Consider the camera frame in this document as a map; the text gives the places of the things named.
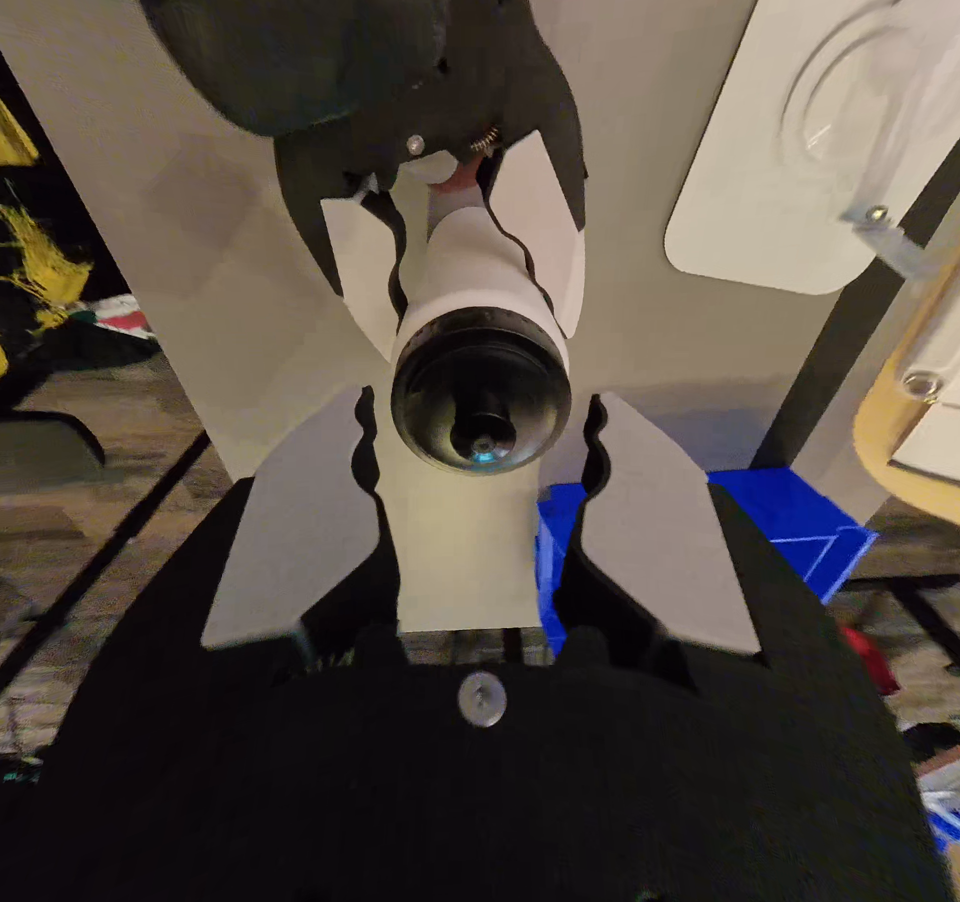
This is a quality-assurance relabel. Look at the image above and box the black office chair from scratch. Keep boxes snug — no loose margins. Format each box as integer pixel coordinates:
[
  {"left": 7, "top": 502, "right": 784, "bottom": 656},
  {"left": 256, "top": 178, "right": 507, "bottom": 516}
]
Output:
[{"left": 0, "top": 410, "right": 106, "bottom": 484}]

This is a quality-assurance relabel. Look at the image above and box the red green striped object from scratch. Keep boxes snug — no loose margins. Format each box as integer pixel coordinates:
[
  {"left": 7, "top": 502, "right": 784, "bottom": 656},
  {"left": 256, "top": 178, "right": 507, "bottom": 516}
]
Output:
[{"left": 75, "top": 294, "right": 156, "bottom": 340}]

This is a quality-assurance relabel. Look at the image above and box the metal stand bracket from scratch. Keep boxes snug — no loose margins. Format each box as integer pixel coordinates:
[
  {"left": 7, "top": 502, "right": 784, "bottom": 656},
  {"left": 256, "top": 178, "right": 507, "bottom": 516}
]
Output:
[{"left": 840, "top": 204, "right": 933, "bottom": 280}]

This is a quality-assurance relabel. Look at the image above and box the person's left hand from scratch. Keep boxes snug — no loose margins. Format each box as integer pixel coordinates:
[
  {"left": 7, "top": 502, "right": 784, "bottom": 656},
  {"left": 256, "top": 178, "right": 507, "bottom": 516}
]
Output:
[{"left": 429, "top": 158, "right": 483, "bottom": 193}]

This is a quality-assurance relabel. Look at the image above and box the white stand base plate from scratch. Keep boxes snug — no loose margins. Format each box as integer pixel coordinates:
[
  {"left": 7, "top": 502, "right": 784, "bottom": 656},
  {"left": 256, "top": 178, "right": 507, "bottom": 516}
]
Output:
[{"left": 663, "top": 0, "right": 960, "bottom": 295}]

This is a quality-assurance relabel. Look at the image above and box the blue plastic bin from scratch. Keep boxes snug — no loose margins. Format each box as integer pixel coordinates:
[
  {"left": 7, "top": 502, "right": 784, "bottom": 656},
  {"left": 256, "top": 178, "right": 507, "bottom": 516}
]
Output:
[{"left": 536, "top": 467, "right": 879, "bottom": 655}]

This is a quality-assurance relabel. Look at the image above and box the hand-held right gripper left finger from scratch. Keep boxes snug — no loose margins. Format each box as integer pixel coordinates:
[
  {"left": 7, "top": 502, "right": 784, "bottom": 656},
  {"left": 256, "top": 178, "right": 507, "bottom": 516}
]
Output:
[{"left": 201, "top": 386, "right": 396, "bottom": 649}]

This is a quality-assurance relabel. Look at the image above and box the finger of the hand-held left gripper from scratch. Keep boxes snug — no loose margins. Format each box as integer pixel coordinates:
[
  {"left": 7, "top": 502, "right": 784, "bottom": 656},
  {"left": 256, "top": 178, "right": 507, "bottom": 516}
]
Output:
[
  {"left": 478, "top": 129, "right": 588, "bottom": 340},
  {"left": 321, "top": 191, "right": 410, "bottom": 363}
]

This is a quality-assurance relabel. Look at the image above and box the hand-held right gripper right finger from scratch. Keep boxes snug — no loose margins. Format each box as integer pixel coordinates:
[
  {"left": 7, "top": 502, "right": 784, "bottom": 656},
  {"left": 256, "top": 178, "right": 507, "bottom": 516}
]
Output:
[{"left": 562, "top": 393, "right": 764, "bottom": 657}]

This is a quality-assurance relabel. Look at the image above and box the white instruction sheet holder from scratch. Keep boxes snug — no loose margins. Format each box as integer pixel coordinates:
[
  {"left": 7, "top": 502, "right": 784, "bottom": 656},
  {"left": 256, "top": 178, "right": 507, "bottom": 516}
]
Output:
[{"left": 888, "top": 302, "right": 960, "bottom": 484}]

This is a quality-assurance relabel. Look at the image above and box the white plastic bottle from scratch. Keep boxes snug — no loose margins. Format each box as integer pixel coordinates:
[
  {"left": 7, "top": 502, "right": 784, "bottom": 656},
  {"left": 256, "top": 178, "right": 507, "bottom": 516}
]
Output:
[{"left": 390, "top": 208, "right": 571, "bottom": 370}]

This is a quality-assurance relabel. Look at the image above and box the clear round stand foot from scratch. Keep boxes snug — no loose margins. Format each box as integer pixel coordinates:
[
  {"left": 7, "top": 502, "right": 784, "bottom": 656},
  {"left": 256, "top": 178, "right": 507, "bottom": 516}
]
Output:
[{"left": 780, "top": 9, "right": 920, "bottom": 168}]

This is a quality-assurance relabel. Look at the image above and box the black tape strip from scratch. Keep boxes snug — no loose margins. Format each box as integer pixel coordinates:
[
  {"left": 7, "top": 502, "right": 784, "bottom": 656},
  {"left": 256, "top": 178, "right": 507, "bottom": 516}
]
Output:
[{"left": 750, "top": 159, "right": 960, "bottom": 471}]

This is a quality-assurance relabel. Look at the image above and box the black bottle lid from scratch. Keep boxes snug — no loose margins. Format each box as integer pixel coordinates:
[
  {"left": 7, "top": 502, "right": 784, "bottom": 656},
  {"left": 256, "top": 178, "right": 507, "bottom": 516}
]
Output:
[{"left": 390, "top": 307, "right": 573, "bottom": 477}]

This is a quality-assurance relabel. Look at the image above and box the red bag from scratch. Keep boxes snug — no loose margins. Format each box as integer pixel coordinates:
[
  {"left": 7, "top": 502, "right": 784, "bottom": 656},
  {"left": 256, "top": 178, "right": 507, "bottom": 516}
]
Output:
[{"left": 838, "top": 623, "right": 901, "bottom": 694}]

